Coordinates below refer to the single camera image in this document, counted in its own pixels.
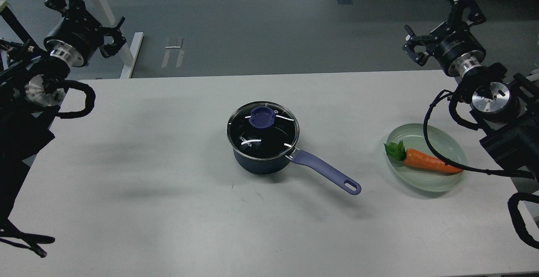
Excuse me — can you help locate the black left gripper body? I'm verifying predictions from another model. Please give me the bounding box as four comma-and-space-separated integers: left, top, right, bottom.
44, 13, 104, 67

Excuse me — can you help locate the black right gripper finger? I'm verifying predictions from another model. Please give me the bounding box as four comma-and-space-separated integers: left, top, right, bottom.
447, 0, 486, 31
403, 24, 440, 66

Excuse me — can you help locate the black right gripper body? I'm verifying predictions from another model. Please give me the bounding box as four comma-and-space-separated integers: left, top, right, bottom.
427, 22, 486, 76

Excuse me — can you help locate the glass pot lid blue knob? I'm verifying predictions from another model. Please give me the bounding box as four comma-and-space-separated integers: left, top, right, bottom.
227, 101, 299, 158

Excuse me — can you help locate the dark blue saucepan purple handle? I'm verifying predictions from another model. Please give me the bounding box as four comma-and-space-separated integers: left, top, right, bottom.
233, 141, 362, 196

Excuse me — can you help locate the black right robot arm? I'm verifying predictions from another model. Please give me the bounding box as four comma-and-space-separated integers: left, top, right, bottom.
403, 0, 539, 181

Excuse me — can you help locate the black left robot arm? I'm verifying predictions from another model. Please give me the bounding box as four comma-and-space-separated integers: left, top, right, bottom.
0, 0, 127, 258

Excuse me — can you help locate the black metal stand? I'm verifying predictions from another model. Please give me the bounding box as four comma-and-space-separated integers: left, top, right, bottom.
0, 0, 39, 48

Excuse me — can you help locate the pale green plate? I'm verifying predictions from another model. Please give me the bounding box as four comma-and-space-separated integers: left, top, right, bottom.
386, 123, 467, 193

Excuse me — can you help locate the orange toy carrot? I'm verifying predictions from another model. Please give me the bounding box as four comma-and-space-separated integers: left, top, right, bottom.
383, 141, 463, 175

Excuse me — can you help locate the white table frame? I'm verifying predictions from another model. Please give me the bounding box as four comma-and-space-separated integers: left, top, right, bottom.
0, 0, 144, 79

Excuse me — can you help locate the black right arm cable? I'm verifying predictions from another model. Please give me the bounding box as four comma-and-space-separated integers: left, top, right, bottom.
423, 89, 539, 180

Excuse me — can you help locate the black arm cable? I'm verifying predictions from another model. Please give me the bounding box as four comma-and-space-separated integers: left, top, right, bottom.
423, 89, 539, 180
51, 80, 96, 120

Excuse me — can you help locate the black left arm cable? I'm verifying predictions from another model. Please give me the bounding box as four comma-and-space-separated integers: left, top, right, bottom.
51, 80, 96, 120

